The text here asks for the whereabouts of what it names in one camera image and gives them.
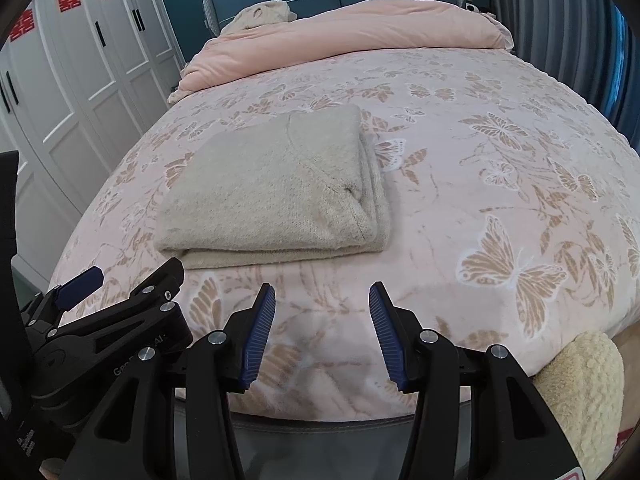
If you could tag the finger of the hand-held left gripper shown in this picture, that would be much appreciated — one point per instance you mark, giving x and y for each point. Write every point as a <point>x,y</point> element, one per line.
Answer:
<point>160,282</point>
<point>82,282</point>

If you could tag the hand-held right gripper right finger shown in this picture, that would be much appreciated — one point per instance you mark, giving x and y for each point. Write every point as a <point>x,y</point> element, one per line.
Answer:
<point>387,335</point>

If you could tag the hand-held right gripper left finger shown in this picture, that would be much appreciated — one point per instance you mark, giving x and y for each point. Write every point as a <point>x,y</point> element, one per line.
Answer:
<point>260,335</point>

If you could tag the beige knit sweater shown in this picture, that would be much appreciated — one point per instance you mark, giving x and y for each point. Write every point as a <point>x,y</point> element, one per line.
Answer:
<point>260,195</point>

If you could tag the white wardrobe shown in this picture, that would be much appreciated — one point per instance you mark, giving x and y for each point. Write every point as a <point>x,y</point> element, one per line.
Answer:
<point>65,110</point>

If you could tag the pink butterfly print blanket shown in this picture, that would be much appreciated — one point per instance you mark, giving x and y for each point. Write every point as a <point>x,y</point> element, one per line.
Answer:
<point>500,170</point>

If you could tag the cream fluffy pillow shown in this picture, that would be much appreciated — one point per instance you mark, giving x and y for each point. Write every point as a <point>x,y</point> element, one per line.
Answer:
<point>582,400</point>

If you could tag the red paper decal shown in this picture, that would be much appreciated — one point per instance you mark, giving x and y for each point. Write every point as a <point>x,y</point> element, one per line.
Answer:
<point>71,0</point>
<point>22,25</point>

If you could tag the cream plush garment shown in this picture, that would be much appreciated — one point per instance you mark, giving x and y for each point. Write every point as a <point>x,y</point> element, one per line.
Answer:
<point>257,15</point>

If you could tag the pink duvet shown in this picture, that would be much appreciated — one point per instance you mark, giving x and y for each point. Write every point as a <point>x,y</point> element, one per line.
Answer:
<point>350,30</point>

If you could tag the small white device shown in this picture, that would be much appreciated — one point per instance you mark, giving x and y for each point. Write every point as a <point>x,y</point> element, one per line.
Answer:
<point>472,6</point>

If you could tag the grey striped curtain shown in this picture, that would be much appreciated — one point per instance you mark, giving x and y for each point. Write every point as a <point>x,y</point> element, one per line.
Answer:
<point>560,25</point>

